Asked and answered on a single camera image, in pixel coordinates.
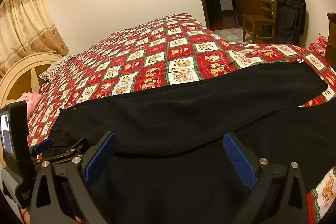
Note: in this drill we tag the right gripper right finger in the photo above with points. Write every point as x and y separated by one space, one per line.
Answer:
277 192

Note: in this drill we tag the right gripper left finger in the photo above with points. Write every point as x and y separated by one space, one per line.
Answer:
78 166

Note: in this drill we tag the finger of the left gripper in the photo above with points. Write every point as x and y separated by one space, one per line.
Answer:
42 146

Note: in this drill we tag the black pants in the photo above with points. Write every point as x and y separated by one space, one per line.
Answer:
168 164

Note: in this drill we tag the pink pillow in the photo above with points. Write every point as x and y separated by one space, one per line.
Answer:
32 100

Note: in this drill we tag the cream round headboard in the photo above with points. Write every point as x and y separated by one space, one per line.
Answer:
23 77

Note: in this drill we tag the striped grey pillow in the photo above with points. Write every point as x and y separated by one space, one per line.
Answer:
55 68

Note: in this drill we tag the beige patterned curtain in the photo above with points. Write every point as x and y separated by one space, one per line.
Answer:
27 28

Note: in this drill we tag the dark wooden cabinet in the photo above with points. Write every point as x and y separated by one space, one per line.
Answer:
330 54

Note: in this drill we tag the red patterned bed quilt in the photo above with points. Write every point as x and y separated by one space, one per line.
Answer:
168 51

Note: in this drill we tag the black suitcase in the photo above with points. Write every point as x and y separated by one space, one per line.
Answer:
290 24

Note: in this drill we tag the wooden chair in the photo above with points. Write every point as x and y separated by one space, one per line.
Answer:
261 27

